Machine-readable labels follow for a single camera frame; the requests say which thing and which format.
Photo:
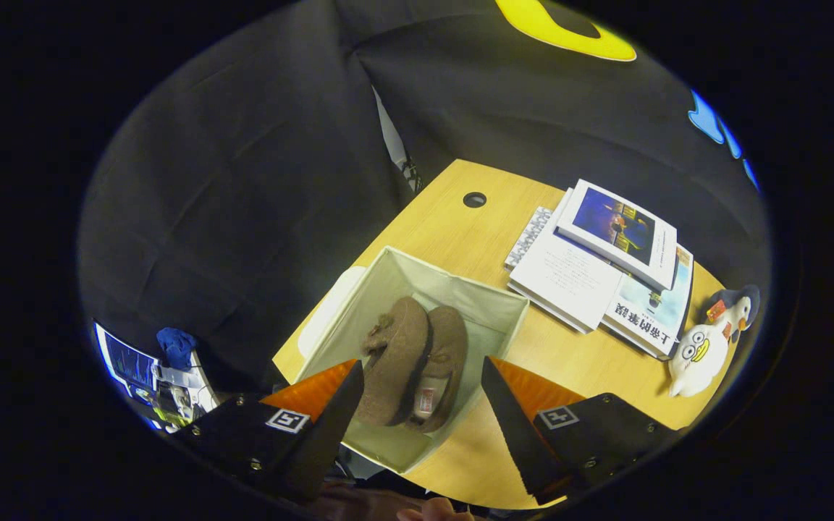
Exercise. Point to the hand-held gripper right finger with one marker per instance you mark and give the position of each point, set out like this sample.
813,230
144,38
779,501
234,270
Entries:
522,441

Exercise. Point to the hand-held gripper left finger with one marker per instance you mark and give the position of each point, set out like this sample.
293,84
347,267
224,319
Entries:
319,441

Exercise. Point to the brown fuzzy shoe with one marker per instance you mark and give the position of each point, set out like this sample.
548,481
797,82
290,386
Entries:
395,354
449,347

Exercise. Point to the cream fabric storage box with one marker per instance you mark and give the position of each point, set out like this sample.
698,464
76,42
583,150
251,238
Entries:
493,311

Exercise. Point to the plain white book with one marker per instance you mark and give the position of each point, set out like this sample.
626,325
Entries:
565,278

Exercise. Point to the blue crumpled cloth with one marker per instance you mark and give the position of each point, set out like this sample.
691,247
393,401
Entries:
176,347

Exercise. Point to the white duck plush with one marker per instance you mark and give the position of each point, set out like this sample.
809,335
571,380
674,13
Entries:
699,358

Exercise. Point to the patterned thin booklet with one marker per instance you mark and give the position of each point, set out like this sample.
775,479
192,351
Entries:
529,235

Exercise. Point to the book with blue night photo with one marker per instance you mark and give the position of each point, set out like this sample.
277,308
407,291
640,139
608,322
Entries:
616,228

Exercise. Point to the dark blue penguin plush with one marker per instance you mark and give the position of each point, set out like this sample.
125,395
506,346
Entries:
739,307

